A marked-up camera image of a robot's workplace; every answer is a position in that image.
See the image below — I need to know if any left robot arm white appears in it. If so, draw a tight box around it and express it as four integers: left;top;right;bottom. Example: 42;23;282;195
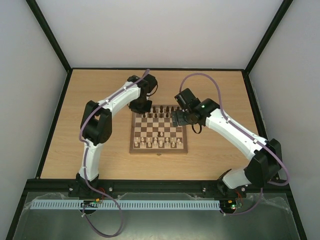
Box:
76;69;158;185

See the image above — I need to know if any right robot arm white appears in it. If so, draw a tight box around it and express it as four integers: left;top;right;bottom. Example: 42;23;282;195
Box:
171;88;281;196

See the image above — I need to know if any wooden chess board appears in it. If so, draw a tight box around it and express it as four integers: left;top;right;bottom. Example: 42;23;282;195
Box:
129;105;188;155

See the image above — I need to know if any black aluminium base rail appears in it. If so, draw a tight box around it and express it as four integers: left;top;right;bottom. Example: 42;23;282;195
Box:
24;179;291;198

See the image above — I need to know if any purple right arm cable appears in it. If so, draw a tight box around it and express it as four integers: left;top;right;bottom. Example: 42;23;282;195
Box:
179;72;290;216

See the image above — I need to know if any black frame post left rear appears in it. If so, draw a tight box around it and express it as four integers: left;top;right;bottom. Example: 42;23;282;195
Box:
26;0;72;73

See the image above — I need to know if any black frame post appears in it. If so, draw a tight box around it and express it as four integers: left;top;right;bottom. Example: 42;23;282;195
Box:
26;0;72;73
243;0;295;73

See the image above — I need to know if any black frame post right rear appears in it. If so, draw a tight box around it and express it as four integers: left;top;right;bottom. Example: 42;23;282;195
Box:
243;0;295;73

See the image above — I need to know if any light blue cable duct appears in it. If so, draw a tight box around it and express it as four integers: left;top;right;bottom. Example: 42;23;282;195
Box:
30;199;221;211

